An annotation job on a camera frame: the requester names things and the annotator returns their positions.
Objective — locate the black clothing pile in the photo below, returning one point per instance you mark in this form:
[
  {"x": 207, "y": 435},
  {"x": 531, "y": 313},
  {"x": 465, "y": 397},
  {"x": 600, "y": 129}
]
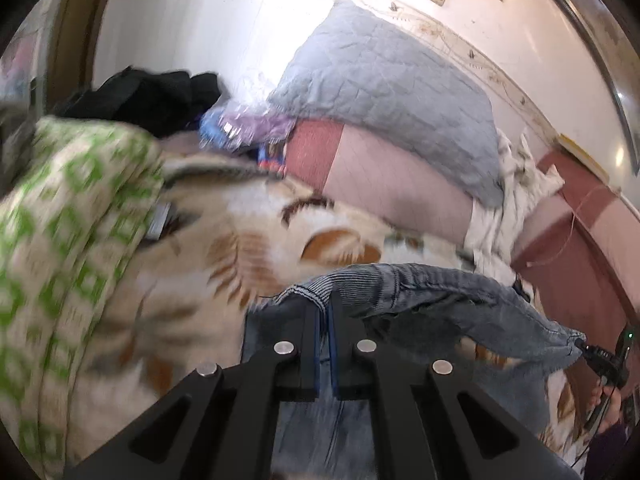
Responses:
[{"x": 162, "y": 104}]

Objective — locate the purple blue plastic package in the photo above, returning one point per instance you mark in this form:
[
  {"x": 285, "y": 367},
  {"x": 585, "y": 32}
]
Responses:
[{"x": 233, "y": 126}]

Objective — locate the cream leaf pattern blanket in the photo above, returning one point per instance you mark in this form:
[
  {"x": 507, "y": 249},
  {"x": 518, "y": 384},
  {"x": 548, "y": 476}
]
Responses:
[{"x": 240, "y": 240}]

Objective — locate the crumpled white printed cloth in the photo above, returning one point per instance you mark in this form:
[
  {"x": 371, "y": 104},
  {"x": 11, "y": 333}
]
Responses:
[{"x": 493, "y": 232}]

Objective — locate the green white patterned cloth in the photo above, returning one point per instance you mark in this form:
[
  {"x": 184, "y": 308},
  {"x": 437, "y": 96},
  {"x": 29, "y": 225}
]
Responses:
[{"x": 68, "y": 231}]

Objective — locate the black remote on bed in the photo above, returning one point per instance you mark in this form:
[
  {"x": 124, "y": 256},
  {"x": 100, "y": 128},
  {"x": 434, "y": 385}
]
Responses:
[{"x": 165, "y": 220}]

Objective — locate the pink maroon bed sheet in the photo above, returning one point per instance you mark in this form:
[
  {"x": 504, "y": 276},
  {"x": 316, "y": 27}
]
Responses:
[{"x": 579, "y": 248}]

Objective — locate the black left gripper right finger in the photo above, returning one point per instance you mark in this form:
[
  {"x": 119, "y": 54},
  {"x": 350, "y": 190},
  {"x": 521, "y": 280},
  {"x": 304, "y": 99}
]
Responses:
[{"x": 429, "y": 421}]

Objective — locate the right hand holding gripper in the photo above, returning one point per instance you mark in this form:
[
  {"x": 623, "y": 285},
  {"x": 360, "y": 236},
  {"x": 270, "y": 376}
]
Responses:
[{"x": 611, "y": 416}]

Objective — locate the blue denim jeans pant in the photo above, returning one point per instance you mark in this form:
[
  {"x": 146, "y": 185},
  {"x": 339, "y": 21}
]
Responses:
[{"x": 488, "y": 331}]

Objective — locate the grey quilted pillow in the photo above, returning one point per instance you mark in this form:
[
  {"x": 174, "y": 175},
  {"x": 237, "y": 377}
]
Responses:
[{"x": 363, "y": 71}]

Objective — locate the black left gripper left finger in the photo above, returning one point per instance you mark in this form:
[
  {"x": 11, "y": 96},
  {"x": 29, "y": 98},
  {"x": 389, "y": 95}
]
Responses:
[{"x": 218, "y": 423}]

